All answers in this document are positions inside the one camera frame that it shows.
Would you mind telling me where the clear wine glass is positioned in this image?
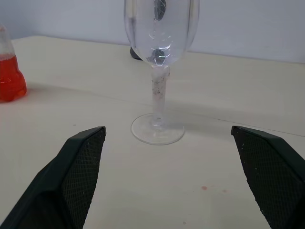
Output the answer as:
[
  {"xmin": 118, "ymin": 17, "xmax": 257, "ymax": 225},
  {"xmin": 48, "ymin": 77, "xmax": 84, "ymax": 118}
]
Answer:
[{"xmin": 123, "ymin": 0, "xmax": 200, "ymax": 146}]

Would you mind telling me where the bottle with red liquid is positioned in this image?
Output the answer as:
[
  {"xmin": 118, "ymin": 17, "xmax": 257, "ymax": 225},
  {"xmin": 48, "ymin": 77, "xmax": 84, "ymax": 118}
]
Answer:
[{"xmin": 0, "ymin": 22, "xmax": 27, "ymax": 103}]

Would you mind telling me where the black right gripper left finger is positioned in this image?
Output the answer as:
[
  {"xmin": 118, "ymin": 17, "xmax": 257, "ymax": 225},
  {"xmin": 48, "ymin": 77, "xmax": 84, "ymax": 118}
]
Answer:
[{"xmin": 0, "ymin": 126, "xmax": 107, "ymax": 229}]

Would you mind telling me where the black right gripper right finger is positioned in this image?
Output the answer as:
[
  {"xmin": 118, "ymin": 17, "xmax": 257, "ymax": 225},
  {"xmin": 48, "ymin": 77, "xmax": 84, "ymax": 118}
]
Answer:
[{"xmin": 230, "ymin": 125, "xmax": 305, "ymax": 229}]

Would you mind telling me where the dark grey rounded object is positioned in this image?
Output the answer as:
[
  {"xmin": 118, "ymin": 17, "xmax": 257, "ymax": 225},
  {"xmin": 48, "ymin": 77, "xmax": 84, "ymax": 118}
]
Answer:
[{"xmin": 129, "ymin": 46, "xmax": 143, "ymax": 61}]

